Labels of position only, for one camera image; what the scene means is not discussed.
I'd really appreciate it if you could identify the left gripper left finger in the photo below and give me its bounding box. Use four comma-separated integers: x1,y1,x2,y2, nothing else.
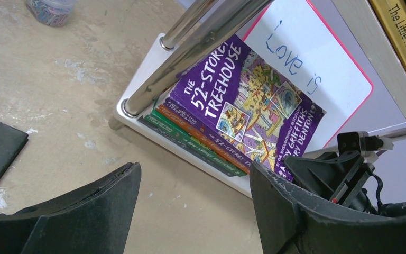
0,162,142,253

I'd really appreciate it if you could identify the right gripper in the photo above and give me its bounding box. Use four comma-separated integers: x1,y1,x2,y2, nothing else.
284,152,379,215

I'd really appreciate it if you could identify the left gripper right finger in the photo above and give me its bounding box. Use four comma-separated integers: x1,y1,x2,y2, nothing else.
250,164,406,253

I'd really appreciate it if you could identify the Little Women book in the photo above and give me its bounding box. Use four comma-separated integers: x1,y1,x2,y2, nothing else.
139,118,238,177

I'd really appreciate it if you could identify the purple Treehouse book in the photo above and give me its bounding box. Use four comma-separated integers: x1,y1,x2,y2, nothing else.
156,35,325,180

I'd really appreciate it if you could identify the orange Treehouse book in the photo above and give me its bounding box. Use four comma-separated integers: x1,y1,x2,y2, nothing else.
155,105,250,175

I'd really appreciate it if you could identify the yellow book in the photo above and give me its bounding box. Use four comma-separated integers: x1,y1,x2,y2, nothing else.
369,0,406,72

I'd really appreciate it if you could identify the dark green Treehouse book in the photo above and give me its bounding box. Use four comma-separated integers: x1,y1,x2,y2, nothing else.
139,110,246,177

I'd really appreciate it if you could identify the pink-edged white board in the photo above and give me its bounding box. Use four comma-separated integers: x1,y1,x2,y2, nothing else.
244,1,373,151

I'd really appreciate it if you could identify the white two-tier metal shelf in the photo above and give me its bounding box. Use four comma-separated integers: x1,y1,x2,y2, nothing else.
109,1,406,197

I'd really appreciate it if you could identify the small clear plastic cup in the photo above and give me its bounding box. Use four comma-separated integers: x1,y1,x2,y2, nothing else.
24,0,77,27

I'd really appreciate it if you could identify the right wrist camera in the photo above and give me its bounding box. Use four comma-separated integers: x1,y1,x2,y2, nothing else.
337,131,394,163

